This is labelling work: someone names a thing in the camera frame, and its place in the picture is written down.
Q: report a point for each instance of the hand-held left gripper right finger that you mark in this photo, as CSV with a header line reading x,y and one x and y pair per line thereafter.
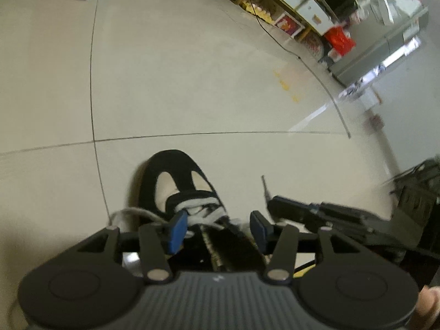
x,y
258,228

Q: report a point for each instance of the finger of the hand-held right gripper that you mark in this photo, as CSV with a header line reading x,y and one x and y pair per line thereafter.
x,y
295,209

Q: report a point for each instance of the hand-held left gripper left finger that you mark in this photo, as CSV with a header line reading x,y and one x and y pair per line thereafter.
x,y
177,230

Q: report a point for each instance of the grey shoelace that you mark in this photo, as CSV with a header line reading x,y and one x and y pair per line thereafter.
x,y
202,211

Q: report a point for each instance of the black and beige shoe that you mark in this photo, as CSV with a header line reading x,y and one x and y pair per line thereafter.
x,y
172,165

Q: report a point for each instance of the person's right hand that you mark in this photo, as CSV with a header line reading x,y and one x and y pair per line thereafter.
x,y
429,309

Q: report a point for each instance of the red bag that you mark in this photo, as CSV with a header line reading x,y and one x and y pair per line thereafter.
x,y
340,41

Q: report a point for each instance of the red picture card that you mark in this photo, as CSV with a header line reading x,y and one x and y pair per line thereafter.
x,y
288,24

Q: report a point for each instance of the egg tray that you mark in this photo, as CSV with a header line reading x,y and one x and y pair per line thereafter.
x,y
257,8

